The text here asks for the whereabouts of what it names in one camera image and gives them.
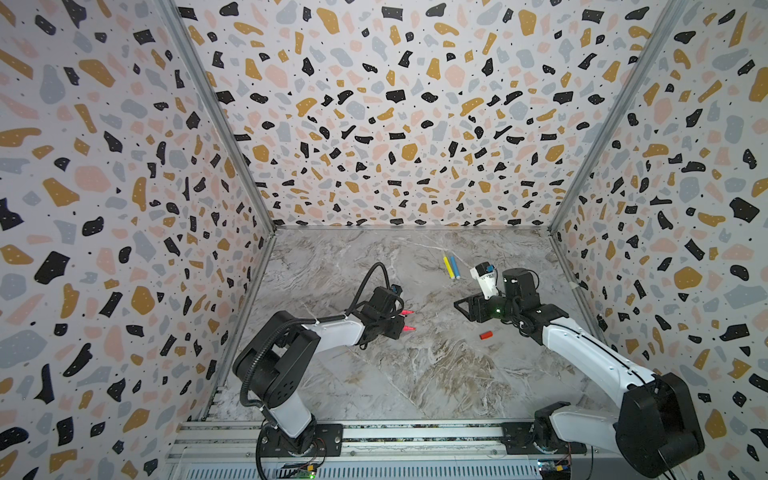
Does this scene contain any yellow highlighter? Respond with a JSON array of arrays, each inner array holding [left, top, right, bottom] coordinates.
[[443, 255, 456, 280]]

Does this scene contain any blue highlighter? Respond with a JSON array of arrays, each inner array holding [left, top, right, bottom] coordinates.
[[449, 255, 461, 279]]

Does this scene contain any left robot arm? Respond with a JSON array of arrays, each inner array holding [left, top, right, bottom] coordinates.
[[232, 297, 405, 450]]

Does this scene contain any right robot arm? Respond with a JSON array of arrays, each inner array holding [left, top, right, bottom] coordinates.
[[454, 262, 705, 478]]

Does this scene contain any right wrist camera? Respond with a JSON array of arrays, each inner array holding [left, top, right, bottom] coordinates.
[[470, 261, 499, 300]]

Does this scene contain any black corrugated cable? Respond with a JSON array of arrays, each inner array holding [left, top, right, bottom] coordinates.
[[238, 262, 391, 409]]

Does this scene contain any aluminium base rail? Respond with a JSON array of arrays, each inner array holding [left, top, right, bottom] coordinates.
[[159, 419, 640, 479]]

